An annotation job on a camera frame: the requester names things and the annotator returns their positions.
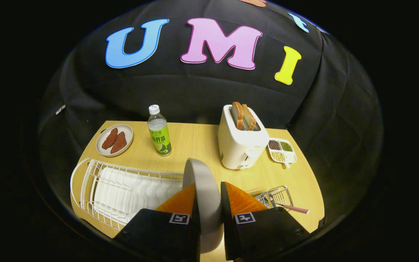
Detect red sausage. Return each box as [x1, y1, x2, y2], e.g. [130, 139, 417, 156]
[101, 128, 118, 150]
[110, 131, 127, 154]

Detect grey round plate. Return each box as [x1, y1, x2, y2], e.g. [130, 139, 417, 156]
[183, 158, 224, 254]

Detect white divided bean tray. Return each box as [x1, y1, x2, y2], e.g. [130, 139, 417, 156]
[267, 138, 297, 168]

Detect pink handled metal spoon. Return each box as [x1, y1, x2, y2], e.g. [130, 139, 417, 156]
[268, 202, 310, 214]

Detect white wire dish rack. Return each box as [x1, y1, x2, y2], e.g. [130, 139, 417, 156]
[70, 157, 184, 230]

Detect metal wire basket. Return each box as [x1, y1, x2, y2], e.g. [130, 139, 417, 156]
[255, 185, 294, 210]

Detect white toaster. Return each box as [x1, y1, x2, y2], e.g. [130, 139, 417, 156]
[217, 104, 270, 170]

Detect small grey sausage plate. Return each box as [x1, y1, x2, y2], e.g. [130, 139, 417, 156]
[96, 124, 134, 158]

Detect green label drink bottle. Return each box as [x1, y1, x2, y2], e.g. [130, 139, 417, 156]
[147, 104, 172, 156]

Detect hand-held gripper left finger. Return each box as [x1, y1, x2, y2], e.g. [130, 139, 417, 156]
[113, 183, 201, 262]

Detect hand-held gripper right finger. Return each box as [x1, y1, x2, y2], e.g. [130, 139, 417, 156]
[220, 181, 310, 261]

